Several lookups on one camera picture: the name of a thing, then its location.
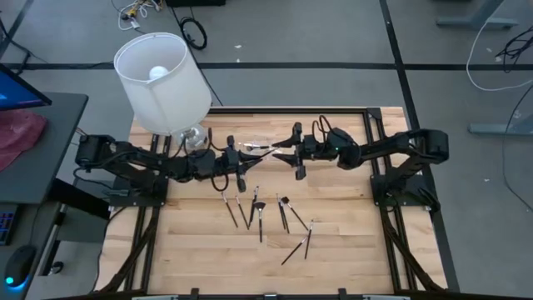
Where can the black computer mouse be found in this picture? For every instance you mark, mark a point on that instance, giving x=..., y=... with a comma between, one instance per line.
x=21, y=262

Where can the black makeup brush with lettering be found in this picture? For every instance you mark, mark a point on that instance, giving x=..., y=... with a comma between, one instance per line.
x=281, y=211

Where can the black aluminium table frame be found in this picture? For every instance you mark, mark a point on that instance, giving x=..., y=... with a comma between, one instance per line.
x=291, y=111

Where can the computer monitor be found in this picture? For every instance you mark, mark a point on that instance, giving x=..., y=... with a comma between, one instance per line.
x=16, y=91

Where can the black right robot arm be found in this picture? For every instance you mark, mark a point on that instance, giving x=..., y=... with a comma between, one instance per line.
x=387, y=146

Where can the thin black makeup brush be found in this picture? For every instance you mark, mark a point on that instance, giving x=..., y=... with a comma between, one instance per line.
x=268, y=153
x=295, y=251
x=309, y=239
x=285, y=216
x=253, y=206
x=229, y=209
x=242, y=212

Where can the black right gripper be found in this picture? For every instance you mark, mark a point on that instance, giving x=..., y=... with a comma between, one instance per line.
x=316, y=149

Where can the grey desk foot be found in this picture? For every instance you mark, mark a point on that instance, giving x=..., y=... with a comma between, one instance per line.
x=474, y=18
x=491, y=129

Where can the black edge clamp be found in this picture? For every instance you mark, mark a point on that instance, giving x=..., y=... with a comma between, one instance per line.
x=194, y=293
x=343, y=293

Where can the white shade silver table lamp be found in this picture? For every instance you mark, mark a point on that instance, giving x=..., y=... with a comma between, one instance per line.
x=175, y=96

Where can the black fan makeup brush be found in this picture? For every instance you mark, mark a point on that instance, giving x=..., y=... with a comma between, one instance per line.
x=260, y=225

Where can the black floor box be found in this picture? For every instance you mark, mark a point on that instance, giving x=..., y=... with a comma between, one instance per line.
x=195, y=2

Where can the clear acrylic brush organizer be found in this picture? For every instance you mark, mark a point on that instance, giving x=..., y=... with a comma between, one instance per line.
x=260, y=139

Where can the black desk leg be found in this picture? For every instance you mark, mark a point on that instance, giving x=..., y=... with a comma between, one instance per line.
x=79, y=196

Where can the silver edge bracket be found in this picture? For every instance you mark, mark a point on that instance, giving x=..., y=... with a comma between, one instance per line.
x=385, y=297
x=156, y=297

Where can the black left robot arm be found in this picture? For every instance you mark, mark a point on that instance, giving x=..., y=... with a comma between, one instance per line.
x=125, y=154

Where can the pink cloth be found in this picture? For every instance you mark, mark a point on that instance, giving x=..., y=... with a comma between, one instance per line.
x=21, y=133

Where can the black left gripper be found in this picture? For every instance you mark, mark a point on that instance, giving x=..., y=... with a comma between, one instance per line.
x=225, y=163

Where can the black desk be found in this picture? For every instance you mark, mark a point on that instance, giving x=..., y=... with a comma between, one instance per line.
x=54, y=146

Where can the computer keyboard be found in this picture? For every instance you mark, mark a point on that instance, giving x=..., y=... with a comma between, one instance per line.
x=6, y=225

